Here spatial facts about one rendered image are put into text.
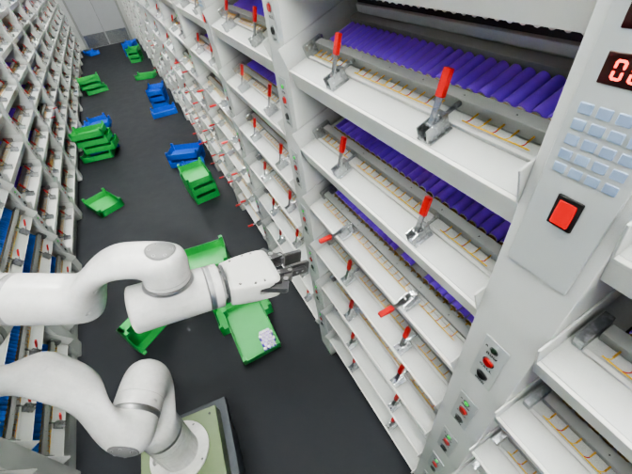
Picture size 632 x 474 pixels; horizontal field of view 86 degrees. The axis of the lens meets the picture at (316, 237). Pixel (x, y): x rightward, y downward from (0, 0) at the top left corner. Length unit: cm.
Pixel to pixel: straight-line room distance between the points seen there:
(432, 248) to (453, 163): 19
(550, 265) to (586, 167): 11
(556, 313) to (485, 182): 17
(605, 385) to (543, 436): 20
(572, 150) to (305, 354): 160
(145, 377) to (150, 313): 45
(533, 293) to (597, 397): 14
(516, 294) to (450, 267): 14
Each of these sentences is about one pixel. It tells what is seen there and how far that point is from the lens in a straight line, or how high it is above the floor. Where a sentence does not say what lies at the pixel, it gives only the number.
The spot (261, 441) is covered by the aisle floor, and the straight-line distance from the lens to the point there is 170.
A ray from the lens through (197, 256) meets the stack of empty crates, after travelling 209.
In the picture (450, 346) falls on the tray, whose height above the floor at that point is 96.
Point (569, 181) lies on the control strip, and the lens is 38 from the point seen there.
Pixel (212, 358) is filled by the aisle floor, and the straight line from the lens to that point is 194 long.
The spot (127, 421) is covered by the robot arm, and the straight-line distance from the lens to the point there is 101.
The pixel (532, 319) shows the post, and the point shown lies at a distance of 50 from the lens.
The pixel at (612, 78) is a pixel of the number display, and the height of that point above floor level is 149.
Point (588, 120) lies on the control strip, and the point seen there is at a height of 145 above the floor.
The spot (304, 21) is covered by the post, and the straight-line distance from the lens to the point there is 87.
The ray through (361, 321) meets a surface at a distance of 122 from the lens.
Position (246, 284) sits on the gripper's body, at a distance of 64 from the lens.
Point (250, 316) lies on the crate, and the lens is 191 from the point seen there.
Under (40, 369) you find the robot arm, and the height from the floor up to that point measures 97.
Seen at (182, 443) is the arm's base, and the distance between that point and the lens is 126.
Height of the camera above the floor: 159
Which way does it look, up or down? 43 degrees down
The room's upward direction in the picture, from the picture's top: 8 degrees counter-clockwise
